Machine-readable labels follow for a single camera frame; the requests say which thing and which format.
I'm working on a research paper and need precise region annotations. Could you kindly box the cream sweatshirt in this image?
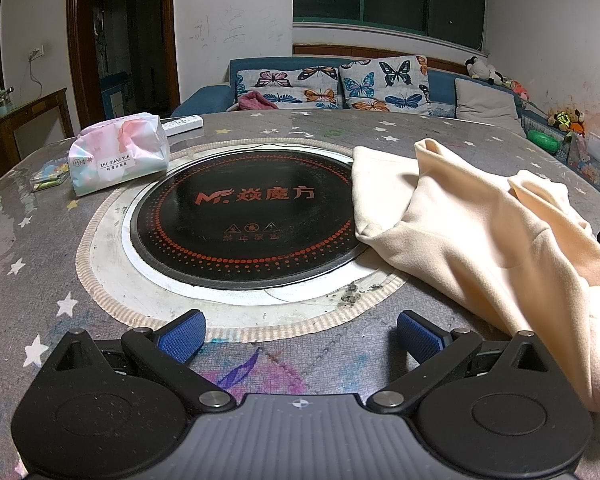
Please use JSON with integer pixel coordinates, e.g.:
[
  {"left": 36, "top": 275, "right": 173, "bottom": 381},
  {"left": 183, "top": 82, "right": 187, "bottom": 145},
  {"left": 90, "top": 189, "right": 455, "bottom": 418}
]
[{"left": 352, "top": 137, "right": 600, "bottom": 413}]

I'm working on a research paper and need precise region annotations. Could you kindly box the blue white box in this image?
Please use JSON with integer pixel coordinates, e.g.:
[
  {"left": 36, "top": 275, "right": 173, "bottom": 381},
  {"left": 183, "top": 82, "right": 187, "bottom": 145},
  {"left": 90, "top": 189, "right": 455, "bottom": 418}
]
[{"left": 100, "top": 72, "right": 133, "bottom": 111}]

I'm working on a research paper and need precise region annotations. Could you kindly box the clear plastic storage box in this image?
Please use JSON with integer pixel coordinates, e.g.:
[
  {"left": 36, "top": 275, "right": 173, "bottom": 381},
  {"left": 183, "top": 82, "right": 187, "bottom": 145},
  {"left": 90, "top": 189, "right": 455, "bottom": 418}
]
[{"left": 565, "top": 130, "right": 600, "bottom": 188}]

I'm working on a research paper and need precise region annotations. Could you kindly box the black white plush toy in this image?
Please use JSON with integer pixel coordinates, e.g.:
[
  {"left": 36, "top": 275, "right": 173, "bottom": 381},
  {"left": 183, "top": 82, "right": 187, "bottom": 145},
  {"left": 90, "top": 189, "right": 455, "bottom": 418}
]
[{"left": 464, "top": 56, "right": 491, "bottom": 80}]

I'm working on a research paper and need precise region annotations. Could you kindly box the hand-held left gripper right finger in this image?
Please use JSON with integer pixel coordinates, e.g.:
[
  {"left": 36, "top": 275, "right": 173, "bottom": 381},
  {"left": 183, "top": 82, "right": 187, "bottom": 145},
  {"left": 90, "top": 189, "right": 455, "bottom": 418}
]
[{"left": 366, "top": 310, "right": 556, "bottom": 413}]

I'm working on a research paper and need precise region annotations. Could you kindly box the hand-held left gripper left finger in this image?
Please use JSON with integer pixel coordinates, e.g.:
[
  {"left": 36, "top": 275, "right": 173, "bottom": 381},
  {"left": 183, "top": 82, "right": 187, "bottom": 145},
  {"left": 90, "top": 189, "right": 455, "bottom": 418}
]
[{"left": 49, "top": 309, "right": 236, "bottom": 414}]

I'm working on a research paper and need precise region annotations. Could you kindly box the plain grey pillow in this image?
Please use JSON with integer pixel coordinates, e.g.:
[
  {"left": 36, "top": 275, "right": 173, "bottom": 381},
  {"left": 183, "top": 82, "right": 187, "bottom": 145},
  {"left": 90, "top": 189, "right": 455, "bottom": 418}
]
[{"left": 454, "top": 77, "right": 526, "bottom": 136}]

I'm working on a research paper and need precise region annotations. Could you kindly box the grey star-printed table cover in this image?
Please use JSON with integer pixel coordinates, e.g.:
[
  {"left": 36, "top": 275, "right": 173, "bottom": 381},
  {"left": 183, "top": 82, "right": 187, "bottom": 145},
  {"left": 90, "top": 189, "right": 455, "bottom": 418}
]
[{"left": 0, "top": 110, "right": 600, "bottom": 480}]

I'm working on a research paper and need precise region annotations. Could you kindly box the green bowl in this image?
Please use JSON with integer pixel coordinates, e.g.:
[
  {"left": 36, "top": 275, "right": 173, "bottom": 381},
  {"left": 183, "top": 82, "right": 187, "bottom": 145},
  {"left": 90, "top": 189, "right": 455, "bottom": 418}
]
[{"left": 527, "top": 129, "right": 561, "bottom": 153}]

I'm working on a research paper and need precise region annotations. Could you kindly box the wooden sideboard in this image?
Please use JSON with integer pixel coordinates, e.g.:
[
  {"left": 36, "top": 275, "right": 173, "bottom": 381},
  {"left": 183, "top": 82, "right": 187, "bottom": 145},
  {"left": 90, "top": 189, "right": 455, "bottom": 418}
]
[{"left": 0, "top": 87, "right": 76, "bottom": 176}]

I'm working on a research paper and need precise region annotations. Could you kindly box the white remote control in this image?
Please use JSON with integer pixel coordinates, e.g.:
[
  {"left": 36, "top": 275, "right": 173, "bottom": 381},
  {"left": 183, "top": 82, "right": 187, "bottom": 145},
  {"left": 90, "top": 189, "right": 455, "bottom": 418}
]
[{"left": 160, "top": 115, "right": 204, "bottom": 135}]

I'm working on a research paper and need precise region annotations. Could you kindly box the round black induction cooktop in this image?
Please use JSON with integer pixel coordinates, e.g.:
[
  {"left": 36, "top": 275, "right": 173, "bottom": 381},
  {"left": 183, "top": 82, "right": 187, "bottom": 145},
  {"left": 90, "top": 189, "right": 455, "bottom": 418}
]
[{"left": 121, "top": 146, "right": 381, "bottom": 291}]

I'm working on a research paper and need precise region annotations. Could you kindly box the small colourful card pack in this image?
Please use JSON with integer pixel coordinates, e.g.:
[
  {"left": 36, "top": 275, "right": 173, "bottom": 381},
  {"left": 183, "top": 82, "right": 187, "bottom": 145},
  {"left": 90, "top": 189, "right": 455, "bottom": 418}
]
[{"left": 30, "top": 157, "right": 73, "bottom": 192}]

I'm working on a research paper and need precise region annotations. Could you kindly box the blue sofa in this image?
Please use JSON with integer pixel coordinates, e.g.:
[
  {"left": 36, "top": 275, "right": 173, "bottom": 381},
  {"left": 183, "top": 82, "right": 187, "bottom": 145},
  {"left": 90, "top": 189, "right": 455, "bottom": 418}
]
[{"left": 170, "top": 56, "right": 571, "bottom": 161}]

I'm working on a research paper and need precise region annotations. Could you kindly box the dark wooden door frame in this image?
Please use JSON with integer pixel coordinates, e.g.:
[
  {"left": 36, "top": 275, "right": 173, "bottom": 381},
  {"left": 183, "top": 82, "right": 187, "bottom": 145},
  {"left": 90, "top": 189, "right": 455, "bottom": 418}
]
[{"left": 66, "top": 0, "right": 181, "bottom": 136}]

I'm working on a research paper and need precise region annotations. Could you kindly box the butterfly print pillow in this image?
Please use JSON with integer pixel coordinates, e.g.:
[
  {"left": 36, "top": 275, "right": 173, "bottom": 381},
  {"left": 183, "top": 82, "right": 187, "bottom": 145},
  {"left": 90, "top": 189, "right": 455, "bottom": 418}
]
[
  {"left": 235, "top": 66, "right": 342, "bottom": 108},
  {"left": 339, "top": 55, "right": 433, "bottom": 117}
]

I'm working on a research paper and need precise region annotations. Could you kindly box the pink cloth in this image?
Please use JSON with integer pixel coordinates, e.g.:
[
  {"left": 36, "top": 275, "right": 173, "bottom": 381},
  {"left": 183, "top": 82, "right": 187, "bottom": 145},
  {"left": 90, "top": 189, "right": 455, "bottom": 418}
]
[{"left": 237, "top": 91, "right": 280, "bottom": 112}]

